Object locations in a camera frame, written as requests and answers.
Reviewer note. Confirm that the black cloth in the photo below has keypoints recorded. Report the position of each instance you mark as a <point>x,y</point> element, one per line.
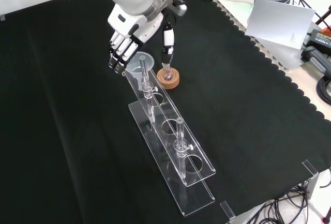
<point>77,131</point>

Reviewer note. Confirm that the clear acrylic funnel stand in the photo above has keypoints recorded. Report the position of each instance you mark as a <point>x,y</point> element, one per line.
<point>191,198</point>

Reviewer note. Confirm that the translucent plastic funnel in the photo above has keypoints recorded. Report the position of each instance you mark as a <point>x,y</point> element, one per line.
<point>134,68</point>

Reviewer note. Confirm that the small glass round-bottom flask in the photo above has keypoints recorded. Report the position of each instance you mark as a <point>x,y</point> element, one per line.
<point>167,75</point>

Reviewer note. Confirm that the pale board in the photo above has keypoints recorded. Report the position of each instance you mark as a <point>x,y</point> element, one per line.
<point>279,24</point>

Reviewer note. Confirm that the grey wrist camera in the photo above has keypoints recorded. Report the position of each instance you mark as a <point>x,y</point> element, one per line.
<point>178,8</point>

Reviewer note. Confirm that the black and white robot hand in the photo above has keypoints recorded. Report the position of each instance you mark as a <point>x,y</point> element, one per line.
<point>134,24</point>

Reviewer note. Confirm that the black power adapter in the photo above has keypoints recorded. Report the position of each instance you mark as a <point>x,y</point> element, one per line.
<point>320,39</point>

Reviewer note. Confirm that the grey metal base plate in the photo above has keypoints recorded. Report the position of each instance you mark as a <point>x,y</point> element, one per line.
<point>232,1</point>

